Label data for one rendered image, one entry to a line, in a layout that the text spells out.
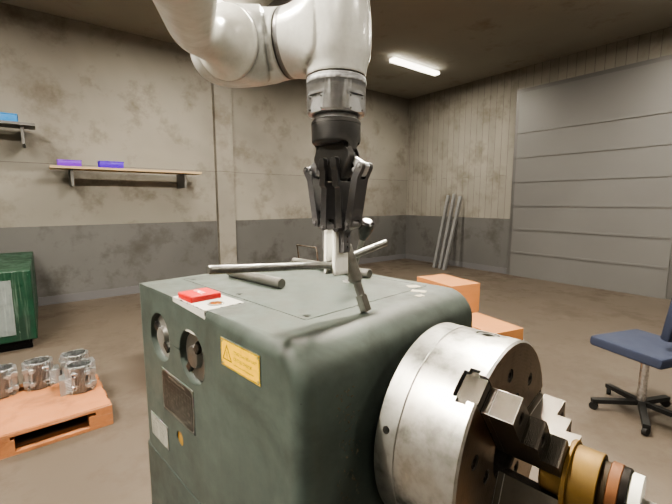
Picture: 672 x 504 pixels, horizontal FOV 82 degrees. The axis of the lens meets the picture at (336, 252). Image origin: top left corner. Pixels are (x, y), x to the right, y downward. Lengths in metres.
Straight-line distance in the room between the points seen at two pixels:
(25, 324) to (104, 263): 2.14
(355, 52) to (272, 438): 0.55
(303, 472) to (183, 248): 6.44
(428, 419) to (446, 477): 0.07
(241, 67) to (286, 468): 0.56
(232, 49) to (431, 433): 0.57
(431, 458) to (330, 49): 0.55
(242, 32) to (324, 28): 0.11
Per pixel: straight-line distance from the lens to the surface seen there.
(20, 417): 3.18
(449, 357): 0.58
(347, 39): 0.60
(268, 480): 0.65
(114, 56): 7.02
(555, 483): 0.64
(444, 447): 0.54
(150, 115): 6.92
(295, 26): 0.62
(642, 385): 3.41
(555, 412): 0.73
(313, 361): 0.52
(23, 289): 4.78
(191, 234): 6.93
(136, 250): 6.76
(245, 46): 0.62
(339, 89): 0.58
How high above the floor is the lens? 1.44
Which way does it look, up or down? 8 degrees down
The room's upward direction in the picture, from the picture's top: straight up
